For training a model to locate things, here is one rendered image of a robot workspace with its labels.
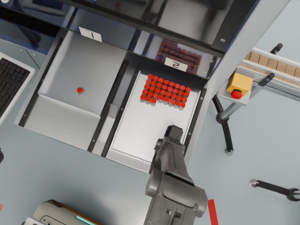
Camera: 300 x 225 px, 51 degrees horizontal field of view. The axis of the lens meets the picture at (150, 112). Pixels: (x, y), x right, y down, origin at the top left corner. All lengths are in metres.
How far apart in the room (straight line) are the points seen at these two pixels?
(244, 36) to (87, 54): 0.69
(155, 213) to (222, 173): 1.65
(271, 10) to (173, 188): 0.47
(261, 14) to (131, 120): 0.66
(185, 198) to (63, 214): 1.36
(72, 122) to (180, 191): 0.78
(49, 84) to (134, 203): 1.06
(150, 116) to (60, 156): 1.04
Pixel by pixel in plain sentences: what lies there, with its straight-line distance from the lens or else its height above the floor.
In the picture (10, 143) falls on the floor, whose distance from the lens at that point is 2.28.
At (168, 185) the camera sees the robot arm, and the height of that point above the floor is 1.54.
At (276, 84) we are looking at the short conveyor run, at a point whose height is 0.92.
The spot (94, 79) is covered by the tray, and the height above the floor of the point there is 0.88.
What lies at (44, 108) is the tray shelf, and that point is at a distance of 1.31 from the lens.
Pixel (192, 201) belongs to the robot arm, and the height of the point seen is 1.53.
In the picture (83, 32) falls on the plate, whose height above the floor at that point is 1.02.
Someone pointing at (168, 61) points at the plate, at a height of 1.03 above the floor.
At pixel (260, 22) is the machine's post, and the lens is 0.85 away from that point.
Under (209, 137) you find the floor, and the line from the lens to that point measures 2.19.
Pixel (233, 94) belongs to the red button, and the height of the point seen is 1.01.
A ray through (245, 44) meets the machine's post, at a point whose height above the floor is 1.30.
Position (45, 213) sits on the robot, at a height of 0.28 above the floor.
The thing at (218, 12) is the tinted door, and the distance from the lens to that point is 0.87.
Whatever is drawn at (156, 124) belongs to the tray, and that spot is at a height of 0.88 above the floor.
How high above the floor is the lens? 2.10
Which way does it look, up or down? 75 degrees down
